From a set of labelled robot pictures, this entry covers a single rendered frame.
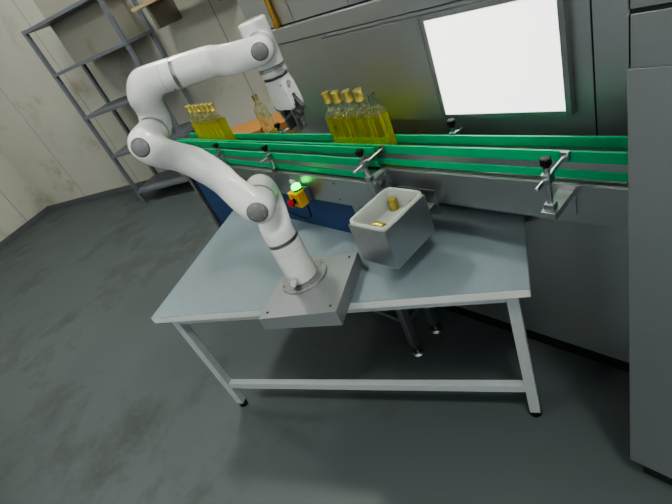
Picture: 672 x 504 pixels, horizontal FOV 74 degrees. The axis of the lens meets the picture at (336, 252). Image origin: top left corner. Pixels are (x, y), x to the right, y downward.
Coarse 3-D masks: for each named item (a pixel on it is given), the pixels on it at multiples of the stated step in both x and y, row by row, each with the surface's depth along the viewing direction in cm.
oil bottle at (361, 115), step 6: (366, 108) 160; (360, 114) 160; (366, 114) 159; (360, 120) 162; (366, 120) 160; (360, 126) 164; (366, 126) 162; (366, 132) 164; (366, 138) 166; (372, 138) 164
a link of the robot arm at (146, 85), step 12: (132, 72) 128; (144, 72) 127; (156, 72) 126; (168, 72) 126; (132, 84) 128; (144, 84) 127; (156, 84) 128; (168, 84) 128; (132, 96) 130; (144, 96) 129; (156, 96) 131; (144, 108) 134; (156, 108) 135; (168, 120) 143; (168, 132) 142
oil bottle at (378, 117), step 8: (368, 112) 157; (376, 112) 155; (384, 112) 157; (368, 120) 159; (376, 120) 157; (384, 120) 158; (376, 128) 159; (384, 128) 158; (392, 128) 161; (376, 136) 162; (384, 136) 159; (392, 136) 162; (392, 144) 163
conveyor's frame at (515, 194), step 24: (240, 168) 227; (264, 168) 212; (408, 168) 158; (312, 192) 193; (336, 192) 180; (360, 192) 168; (456, 192) 148; (480, 192) 141; (504, 192) 134; (528, 192) 128; (576, 192) 118; (600, 192) 113; (624, 192) 109; (576, 216) 123; (600, 216) 118; (624, 216) 113
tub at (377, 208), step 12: (384, 192) 161; (396, 192) 158; (408, 192) 154; (420, 192) 150; (372, 204) 158; (384, 204) 161; (408, 204) 147; (360, 216) 155; (372, 216) 158; (384, 216) 160; (396, 216) 144; (372, 228) 144; (384, 228) 141
